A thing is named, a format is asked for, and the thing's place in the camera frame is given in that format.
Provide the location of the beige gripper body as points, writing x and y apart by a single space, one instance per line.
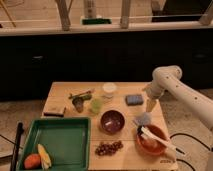
150 104

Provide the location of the blue sponge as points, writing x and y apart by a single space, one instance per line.
132 100

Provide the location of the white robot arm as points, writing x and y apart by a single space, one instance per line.
168 78

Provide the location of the purple bowl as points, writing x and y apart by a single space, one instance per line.
112 122

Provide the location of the orange bowl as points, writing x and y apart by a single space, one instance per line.
150 146

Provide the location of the blue-grey cloth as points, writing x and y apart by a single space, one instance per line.
142 119

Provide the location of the white spatula black brush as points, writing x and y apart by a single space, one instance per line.
169 145

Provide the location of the white round container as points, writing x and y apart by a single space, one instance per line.
109 89

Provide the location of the light green cup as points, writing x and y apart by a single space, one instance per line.
95 106

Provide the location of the bunch of dark grapes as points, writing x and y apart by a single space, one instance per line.
108 149

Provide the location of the dark metal cup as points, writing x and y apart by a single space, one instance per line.
78 104

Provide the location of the green vegetable toy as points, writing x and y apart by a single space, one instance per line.
85 95

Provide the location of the green plastic tray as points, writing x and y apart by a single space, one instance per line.
66 140

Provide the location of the green white box on shelf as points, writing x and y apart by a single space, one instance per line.
95 21

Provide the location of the brown wooden block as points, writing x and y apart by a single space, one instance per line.
56 111

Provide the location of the orange fruit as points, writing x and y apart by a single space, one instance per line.
32 161

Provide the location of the black pole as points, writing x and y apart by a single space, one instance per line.
16 147

